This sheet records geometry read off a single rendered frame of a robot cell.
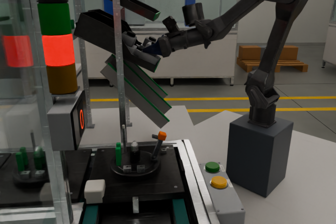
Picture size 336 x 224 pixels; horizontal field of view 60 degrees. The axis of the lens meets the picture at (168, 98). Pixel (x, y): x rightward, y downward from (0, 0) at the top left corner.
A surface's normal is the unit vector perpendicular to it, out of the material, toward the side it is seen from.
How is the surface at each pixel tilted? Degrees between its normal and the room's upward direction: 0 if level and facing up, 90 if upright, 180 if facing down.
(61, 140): 90
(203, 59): 90
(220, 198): 0
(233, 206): 0
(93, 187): 0
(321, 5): 90
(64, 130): 90
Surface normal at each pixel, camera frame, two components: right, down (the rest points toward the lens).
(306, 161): 0.00, -0.94
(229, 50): 0.04, 0.33
